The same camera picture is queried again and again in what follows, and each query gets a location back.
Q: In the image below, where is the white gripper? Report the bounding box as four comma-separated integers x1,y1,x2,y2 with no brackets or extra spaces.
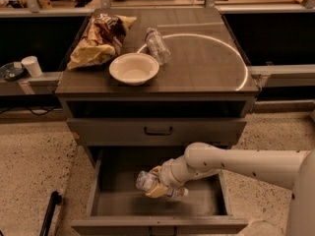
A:
146,157,194,199

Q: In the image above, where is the labelled blue plastic bottle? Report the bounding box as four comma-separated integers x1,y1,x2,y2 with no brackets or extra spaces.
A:
136,171,189,198

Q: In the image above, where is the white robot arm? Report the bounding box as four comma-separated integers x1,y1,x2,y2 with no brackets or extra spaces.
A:
146,143,315,236

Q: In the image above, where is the open middle drawer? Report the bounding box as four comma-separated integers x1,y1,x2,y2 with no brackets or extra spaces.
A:
71,147,248,236

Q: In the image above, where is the closed top drawer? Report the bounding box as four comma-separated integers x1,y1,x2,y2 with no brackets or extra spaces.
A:
67,118,246,147

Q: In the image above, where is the grey drawer cabinet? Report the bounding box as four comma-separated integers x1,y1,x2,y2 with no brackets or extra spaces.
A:
54,7,261,167

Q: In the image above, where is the clear crumpled plastic bottle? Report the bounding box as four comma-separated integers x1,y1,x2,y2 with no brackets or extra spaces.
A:
145,28,170,66

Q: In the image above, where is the black bar on floor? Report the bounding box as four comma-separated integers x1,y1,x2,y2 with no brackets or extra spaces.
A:
39,191,62,236

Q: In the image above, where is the white bowl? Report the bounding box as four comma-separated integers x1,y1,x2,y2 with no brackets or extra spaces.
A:
109,53,159,86

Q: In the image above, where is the brown yellow chip bag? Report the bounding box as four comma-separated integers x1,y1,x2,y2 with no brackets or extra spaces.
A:
67,13,137,70

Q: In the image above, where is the white paper cup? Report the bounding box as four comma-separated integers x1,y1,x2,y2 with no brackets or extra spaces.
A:
21,56,42,78

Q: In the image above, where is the dark round dish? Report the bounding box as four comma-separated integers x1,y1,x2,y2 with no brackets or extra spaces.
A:
0,62,26,82

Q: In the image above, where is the metal rail shelf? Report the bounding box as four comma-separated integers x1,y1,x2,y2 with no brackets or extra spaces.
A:
0,72,63,96

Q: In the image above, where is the black cable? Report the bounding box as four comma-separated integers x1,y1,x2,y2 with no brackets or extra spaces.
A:
0,105,62,117

